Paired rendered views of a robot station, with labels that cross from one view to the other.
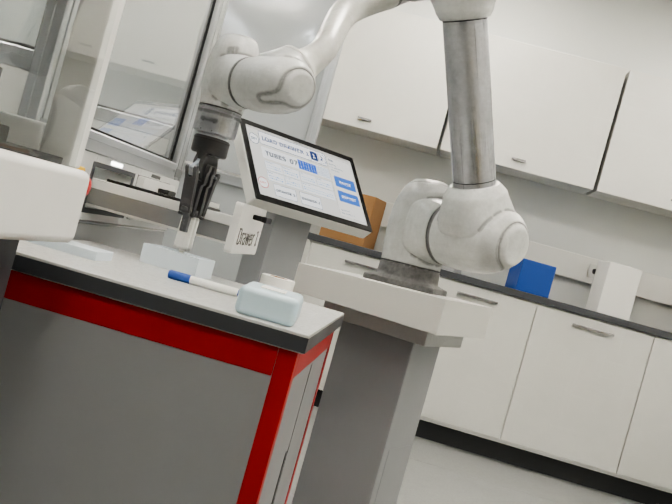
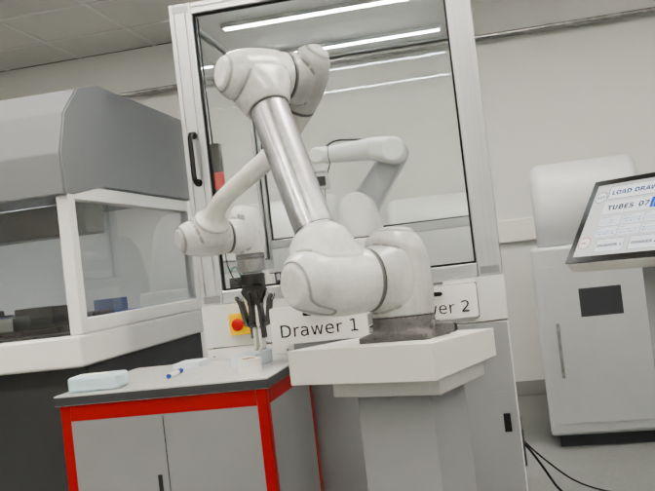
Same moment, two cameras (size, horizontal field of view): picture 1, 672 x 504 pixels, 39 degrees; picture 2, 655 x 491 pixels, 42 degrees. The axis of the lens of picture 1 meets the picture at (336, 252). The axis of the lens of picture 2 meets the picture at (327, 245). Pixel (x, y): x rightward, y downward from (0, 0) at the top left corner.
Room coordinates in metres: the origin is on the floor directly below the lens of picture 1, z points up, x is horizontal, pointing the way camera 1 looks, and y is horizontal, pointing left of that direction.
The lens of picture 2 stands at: (2.42, -2.32, 1.04)
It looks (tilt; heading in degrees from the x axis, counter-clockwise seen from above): 1 degrees up; 95
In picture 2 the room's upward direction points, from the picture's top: 7 degrees counter-clockwise
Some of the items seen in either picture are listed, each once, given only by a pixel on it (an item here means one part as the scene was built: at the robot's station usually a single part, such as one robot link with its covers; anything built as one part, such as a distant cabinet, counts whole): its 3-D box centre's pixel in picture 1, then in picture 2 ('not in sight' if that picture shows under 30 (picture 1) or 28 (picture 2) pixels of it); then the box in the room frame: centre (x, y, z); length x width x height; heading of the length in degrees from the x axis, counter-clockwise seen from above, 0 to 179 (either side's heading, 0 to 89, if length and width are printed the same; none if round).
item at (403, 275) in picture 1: (409, 276); (411, 326); (2.41, -0.20, 0.86); 0.22 x 0.18 x 0.06; 160
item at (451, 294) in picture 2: (152, 201); (432, 304); (2.48, 0.50, 0.87); 0.29 x 0.02 x 0.11; 175
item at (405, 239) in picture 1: (423, 223); (395, 271); (2.38, -0.19, 1.00); 0.18 x 0.16 x 0.22; 40
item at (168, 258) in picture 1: (177, 261); (251, 358); (1.90, 0.30, 0.78); 0.12 x 0.08 x 0.04; 75
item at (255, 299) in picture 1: (270, 302); (98, 381); (1.50, 0.08, 0.78); 0.15 x 0.10 x 0.04; 0
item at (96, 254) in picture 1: (71, 246); (192, 362); (1.67, 0.45, 0.77); 0.13 x 0.09 x 0.02; 85
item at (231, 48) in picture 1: (234, 73); (243, 229); (1.92, 0.30, 1.18); 0.13 x 0.11 x 0.16; 42
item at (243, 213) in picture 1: (246, 229); (319, 321); (2.13, 0.21, 0.87); 0.29 x 0.02 x 0.11; 175
